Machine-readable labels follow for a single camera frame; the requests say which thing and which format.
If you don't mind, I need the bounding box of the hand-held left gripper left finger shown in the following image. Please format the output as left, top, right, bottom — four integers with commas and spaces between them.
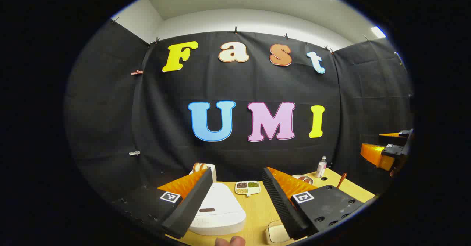
110, 167, 214, 240

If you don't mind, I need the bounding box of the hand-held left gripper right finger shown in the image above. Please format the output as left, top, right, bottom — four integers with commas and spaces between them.
262, 167, 376, 241

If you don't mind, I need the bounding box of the white rice cooker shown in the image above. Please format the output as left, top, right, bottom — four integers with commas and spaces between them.
188, 182, 246, 236

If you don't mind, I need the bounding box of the white divided grain dish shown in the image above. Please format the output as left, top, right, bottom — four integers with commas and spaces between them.
235, 180, 261, 197

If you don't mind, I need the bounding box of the white toaster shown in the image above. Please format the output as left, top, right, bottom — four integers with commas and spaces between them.
189, 164, 217, 183

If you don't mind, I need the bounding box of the clear bottle with pink label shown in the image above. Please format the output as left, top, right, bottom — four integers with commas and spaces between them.
316, 156, 327, 178

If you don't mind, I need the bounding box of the black backdrop cloth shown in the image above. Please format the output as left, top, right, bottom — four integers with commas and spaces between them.
63, 18, 414, 202

